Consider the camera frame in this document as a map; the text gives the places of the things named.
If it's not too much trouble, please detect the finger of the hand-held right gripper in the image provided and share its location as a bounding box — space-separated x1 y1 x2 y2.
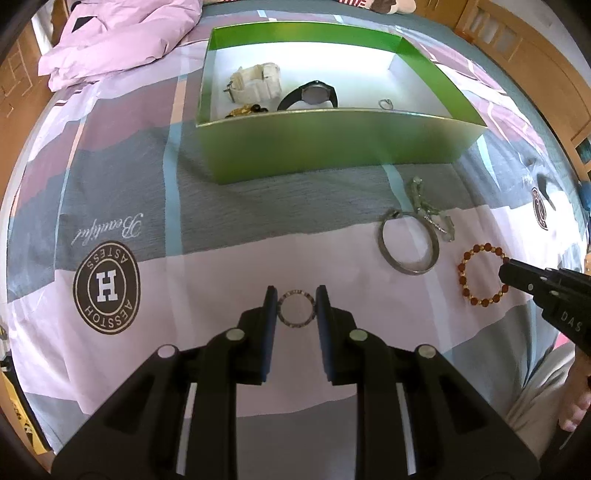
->
498 258 562 301

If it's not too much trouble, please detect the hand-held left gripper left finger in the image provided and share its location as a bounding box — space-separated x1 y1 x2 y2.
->
51 285 280 480

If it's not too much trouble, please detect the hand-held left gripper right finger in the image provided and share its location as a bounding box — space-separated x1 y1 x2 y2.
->
315 284 541 480

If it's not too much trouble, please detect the small rhinestone ring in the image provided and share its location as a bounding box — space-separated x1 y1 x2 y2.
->
278 290 317 328

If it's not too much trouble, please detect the brown bead bracelet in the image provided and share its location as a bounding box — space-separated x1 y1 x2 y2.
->
458 244 511 308

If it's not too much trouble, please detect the green cardboard box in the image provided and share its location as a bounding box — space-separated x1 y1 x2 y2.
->
195 22 489 185

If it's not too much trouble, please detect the dark bead bracelet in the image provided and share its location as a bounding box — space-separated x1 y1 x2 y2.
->
225 104 269 120

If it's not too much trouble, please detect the black wristwatch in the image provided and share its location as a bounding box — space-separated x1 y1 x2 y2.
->
277 80 339 112

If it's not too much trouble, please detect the white wristwatch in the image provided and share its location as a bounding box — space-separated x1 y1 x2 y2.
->
225 63 282 104

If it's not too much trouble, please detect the person's right hand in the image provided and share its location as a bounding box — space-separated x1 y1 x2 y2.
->
556 355 591 433

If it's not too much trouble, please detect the silver bangle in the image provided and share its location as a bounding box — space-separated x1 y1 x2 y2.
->
379 209 440 276

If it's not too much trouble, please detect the person's beige pants leg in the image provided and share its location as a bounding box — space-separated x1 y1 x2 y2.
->
503 342 583 480

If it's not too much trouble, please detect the printed plaid duvet cover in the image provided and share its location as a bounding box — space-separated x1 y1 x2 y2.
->
0 4 591 462

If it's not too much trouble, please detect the wooden footboard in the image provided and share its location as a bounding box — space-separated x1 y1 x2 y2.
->
455 0 591 167

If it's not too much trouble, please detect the yellow bag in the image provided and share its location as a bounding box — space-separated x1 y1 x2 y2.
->
0 364 47 455

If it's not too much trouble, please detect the pink quilt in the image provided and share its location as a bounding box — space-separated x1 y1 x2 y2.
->
37 0 204 92

